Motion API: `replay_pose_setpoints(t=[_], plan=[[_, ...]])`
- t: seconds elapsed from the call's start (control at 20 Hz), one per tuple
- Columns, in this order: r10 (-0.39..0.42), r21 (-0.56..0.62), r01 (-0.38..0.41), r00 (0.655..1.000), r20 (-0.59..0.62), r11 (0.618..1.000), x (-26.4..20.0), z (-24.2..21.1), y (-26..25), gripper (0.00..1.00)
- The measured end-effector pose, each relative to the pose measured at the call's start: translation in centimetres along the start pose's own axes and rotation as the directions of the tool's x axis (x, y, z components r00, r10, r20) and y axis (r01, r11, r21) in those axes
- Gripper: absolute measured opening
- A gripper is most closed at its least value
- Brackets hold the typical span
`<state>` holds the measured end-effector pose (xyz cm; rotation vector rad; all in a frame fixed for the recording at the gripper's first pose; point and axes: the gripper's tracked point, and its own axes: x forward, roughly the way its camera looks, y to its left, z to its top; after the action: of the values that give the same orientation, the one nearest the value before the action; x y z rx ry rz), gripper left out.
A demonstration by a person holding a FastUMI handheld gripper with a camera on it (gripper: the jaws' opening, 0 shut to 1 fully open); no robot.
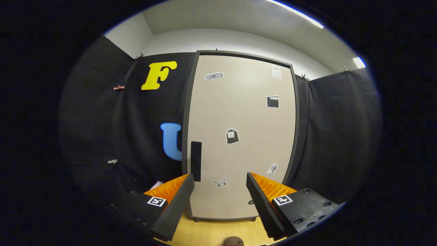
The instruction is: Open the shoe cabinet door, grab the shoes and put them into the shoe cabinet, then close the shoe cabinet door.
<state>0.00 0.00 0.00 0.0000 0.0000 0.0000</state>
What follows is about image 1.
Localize black backdrop cloth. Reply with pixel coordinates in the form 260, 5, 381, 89
58, 36, 382, 219

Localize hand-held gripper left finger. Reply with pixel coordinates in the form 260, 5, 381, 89
109, 173, 195, 242

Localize black door handle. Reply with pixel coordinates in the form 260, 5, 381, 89
191, 141, 202, 182

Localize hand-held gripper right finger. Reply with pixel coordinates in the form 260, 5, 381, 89
246, 172, 346, 240

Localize grey shoe cabinet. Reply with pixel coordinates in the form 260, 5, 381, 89
182, 50, 300, 222

